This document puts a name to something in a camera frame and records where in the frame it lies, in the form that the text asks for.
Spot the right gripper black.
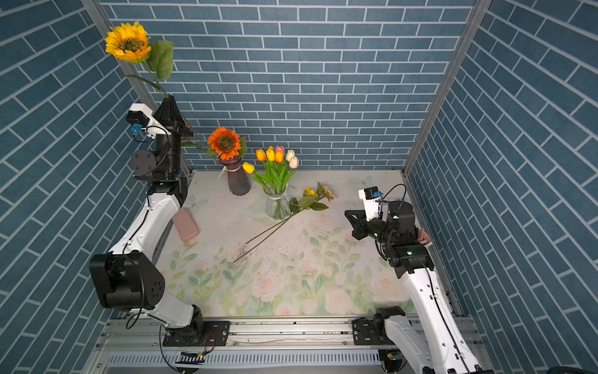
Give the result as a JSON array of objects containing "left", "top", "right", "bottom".
[{"left": 346, "top": 209, "right": 395, "bottom": 247}]

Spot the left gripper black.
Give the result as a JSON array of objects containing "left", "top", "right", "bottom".
[{"left": 153, "top": 100, "right": 192, "bottom": 180}]

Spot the orange gerbera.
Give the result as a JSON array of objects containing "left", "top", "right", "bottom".
[
  {"left": 206, "top": 127, "right": 247, "bottom": 161},
  {"left": 182, "top": 140, "right": 207, "bottom": 151}
]

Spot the orange yellow tulip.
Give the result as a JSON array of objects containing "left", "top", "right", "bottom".
[{"left": 265, "top": 146, "right": 277, "bottom": 193}]

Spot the red orange tulip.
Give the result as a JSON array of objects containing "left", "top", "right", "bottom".
[{"left": 273, "top": 150, "right": 286, "bottom": 193}]

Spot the white tulip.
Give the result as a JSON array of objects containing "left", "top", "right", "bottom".
[{"left": 279, "top": 149, "right": 296, "bottom": 188}]

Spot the yellow sunflower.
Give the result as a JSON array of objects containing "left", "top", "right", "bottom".
[
  {"left": 234, "top": 183, "right": 334, "bottom": 263},
  {"left": 104, "top": 22, "right": 174, "bottom": 98}
]

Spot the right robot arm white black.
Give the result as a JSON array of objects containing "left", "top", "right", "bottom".
[{"left": 344, "top": 198, "right": 487, "bottom": 373}]

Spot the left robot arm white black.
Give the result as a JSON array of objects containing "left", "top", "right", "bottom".
[{"left": 90, "top": 95, "right": 206, "bottom": 347}]

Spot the pink rectangular box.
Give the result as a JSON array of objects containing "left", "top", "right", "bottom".
[{"left": 172, "top": 207, "right": 199, "bottom": 242}]

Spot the purple glass vase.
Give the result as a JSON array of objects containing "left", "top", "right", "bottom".
[{"left": 218, "top": 156, "right": 252, "bottom": 196}]

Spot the beige daisy flower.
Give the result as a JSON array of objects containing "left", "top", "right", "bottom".
[{"left": 246, "top": 182, "right": 336, "bottom": 244}]

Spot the dried lavender sprig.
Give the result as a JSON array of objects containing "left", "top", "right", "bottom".
[{"left": 230, "top": 243, "right": 252, "bottom": 269}]

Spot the clear glass vase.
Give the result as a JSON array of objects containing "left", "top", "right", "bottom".
[{"left": 264, "top": 188, "right": 291, "bottom": 221}]

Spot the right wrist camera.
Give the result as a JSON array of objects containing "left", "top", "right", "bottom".
[{"left": 358, "top": 186, "right": 382, "bottom": 221}]

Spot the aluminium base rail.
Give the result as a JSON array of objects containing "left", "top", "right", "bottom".
[{"left": 95, "top": 315, "right": 482, "bottom": 370}]

